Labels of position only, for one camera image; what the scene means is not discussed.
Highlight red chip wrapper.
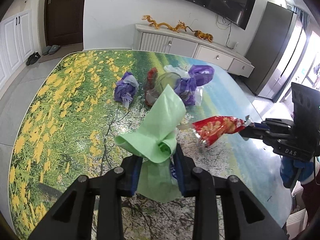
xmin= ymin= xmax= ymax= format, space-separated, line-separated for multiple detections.
xmin=177 ymin=115 xmax=254 ymax=147

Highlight purple plastic bag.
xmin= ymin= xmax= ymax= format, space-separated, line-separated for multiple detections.
xmin=174 ymin=64 xmax=214 ymax=106

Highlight clear white plastic bag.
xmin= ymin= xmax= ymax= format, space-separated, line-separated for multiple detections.
xmin=164 ymin=65 xmax=190 ymax=78

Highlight light green plastic bag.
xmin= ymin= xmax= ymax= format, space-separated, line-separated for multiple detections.
xmin=114 ymin=86 xmax=186 ymax=203

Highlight small purple bag wad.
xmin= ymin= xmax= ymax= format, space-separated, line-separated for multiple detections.
xmin=114 ymin=72 xmax=139 ymax=109

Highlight blue white gloved right hand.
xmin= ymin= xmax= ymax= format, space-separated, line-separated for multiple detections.
xmin=280 ymin=157 xmax=319 ymax=189

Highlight grey tall cabinet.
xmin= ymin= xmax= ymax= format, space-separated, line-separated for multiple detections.
xmin=245 ymin=2 xmax=306 ymax=102

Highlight golden tiger figurine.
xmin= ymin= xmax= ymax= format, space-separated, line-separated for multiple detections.
xmin=194 ymin=30 xmax=213 ymax=43

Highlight golden dragon figurine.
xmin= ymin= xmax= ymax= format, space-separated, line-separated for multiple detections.
xmin=142 ymin=15 xmax=187 ymax=33

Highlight white TV cabinet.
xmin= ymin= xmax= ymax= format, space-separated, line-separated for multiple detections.
xmin=133 ymin=24 xmax=254 ymax=77

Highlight black shoes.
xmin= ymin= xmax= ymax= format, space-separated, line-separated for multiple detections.
xmin=26 ymin=52 xmax=41 ymax=66

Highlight brown door mat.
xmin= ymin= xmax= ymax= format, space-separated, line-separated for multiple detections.
xmin=38 ymin=43 xmax=84 ymax=63

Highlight grey slippers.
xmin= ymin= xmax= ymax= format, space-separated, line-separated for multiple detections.
xmin=42 ymin=45 xmax=61 ymax=56

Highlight white lower shoe cabinet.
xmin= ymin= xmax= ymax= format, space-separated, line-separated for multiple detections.
xmin=1 ymin=9 xmax=34 ymax=87

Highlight dark brown entrance door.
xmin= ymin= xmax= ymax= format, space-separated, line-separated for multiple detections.
xmin=44 ymin=0 xmax=85 ymax=46

